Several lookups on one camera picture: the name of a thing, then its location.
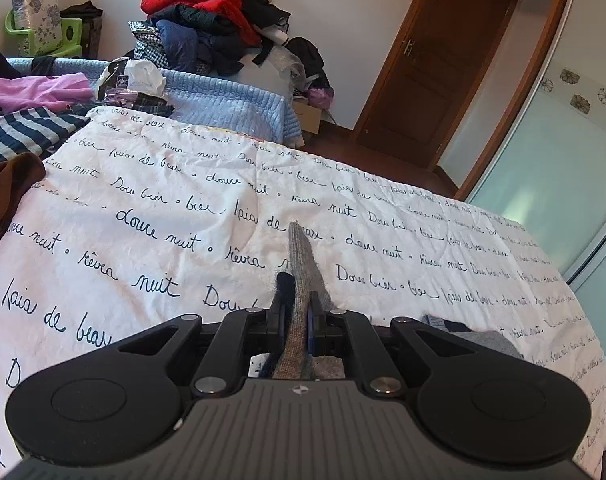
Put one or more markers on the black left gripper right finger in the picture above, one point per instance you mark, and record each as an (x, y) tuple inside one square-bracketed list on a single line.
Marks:
[(316, 326)]

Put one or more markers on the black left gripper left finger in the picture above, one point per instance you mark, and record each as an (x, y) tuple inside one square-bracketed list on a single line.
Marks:
[(280, 313)]

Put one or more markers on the grey knit sweater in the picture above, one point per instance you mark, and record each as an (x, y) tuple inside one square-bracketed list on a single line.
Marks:
[(295, 362)]

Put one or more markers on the dark clothes pile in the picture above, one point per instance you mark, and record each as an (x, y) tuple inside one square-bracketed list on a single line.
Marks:
[(199, 42)]

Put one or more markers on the white quilt with script text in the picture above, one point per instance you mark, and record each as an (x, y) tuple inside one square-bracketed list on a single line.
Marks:
[(140, 219)]

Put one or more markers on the cardboard box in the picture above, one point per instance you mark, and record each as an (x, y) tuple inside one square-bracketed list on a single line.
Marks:
[(308, 116)]

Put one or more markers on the light blue quilted blanket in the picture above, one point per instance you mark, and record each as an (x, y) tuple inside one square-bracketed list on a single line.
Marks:
[(205, 108)]

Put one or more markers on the white crumpled cloth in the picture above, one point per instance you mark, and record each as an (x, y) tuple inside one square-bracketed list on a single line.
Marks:
[(144, 77)]

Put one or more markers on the frosted glass wardrobe door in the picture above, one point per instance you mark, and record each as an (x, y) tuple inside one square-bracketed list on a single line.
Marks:
[(550, 172)]

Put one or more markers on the blue white striped garment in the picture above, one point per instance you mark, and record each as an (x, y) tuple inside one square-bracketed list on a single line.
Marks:
[(36, 130)]

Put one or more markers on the brown garment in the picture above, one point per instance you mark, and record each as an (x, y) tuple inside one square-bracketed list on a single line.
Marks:
[(17, 175)]

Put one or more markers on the brown wooden door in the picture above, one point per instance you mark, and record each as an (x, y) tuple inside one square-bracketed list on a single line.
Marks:
[(456, 77)]

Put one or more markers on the green plastic chair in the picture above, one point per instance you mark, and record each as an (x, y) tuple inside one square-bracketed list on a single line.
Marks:
[(69, 47)]

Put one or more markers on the pink garment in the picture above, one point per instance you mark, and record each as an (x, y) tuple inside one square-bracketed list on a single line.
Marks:
[(54, 93)]

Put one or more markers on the floral white pillow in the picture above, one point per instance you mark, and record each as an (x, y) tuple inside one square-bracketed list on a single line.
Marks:
[(42, 17)]

